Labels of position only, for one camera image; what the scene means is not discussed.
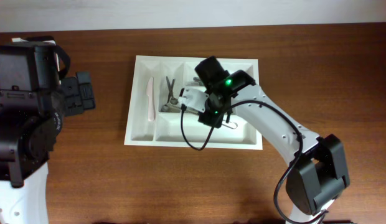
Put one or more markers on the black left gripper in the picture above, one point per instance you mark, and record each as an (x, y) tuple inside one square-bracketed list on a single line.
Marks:
[(81, 91)]

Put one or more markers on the pink plastic knife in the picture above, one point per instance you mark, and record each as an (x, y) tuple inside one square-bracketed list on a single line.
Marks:
[(150, 95)]

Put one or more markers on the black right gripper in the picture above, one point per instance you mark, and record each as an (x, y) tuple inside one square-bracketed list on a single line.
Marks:
[(215, 119)]

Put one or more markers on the steel spoon tray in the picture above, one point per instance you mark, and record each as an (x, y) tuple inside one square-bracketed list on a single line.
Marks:
[(177, 109)]

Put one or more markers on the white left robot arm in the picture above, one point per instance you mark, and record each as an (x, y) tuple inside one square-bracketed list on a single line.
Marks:
[(36, 95)]

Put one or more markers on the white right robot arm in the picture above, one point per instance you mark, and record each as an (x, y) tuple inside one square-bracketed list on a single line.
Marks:
[(317, 171)]

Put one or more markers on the white plastic cutlery tray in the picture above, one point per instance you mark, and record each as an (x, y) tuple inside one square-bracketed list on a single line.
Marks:
[(176, 129)]

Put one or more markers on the small dark teaspoon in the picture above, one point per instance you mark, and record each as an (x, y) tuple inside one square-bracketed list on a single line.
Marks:
[(171, 98), (164, 107)]

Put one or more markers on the steel fork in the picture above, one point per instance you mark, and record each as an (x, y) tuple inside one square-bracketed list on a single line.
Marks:
[(194, 84)]

